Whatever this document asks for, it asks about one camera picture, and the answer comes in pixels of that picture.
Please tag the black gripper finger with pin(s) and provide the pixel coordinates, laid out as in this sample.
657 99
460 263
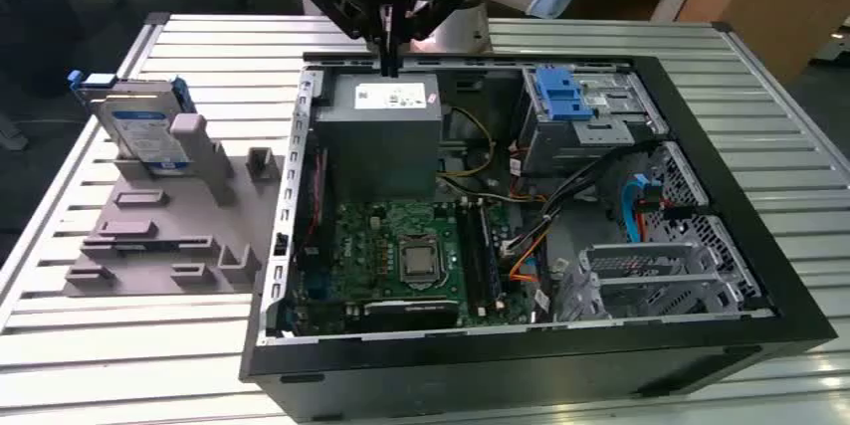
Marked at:
341 7
396 47

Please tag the hard disk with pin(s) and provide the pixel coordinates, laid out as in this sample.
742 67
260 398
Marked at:
142 131

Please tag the metal disk bay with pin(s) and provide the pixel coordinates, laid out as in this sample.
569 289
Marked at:
663 279

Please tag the grey power supply unit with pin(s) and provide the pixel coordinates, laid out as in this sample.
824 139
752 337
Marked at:
377 156

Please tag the blue drive latch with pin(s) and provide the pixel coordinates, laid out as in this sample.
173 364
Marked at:
560 96

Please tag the metal optical drive cage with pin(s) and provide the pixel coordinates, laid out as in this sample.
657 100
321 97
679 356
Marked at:
597 134

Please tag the green motherboard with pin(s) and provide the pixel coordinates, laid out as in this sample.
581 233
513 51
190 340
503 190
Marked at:
368 241

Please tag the silver CPU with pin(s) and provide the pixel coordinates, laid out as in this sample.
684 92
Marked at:
420 263

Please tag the installed RAM stick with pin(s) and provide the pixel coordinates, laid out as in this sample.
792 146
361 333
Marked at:
492 261

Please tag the grey parts rack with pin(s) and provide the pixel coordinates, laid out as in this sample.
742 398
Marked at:
172 206

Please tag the black graphics card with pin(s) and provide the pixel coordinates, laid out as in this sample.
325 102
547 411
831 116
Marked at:
404 313

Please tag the dark RAM stick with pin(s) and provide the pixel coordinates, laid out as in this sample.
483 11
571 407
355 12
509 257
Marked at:
145 247

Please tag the grey furniture leg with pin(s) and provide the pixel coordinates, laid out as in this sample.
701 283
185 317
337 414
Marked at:
13 139

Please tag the black PC case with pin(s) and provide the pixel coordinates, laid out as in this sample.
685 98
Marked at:
464 380

